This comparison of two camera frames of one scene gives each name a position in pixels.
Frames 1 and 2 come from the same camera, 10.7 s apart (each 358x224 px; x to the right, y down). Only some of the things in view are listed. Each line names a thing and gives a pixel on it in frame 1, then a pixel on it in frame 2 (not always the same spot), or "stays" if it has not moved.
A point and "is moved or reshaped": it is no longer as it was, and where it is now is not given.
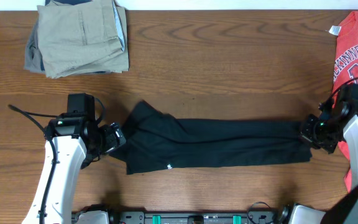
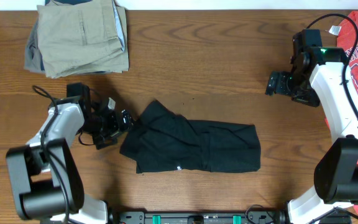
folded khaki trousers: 82,37 stays
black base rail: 197,217 stays
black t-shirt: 153,141 is moved or reshaped
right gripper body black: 308,130 → 276,83
